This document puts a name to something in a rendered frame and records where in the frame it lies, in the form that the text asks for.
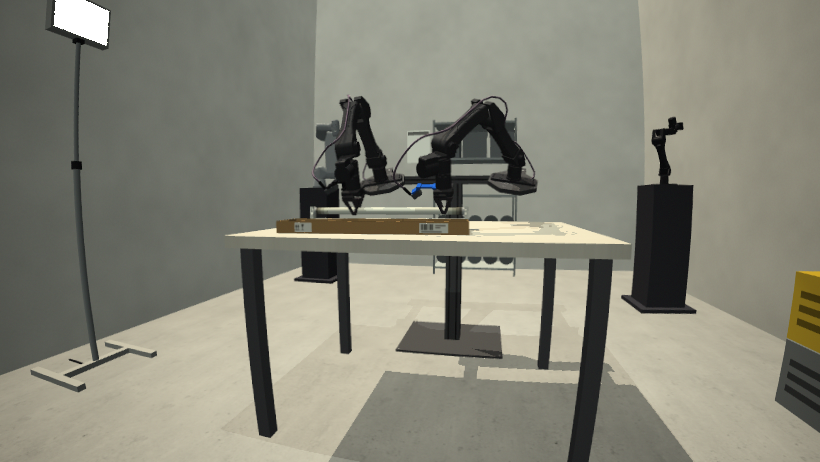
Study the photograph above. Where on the tan open cardboard box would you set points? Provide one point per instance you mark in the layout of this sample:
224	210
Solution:
375	226

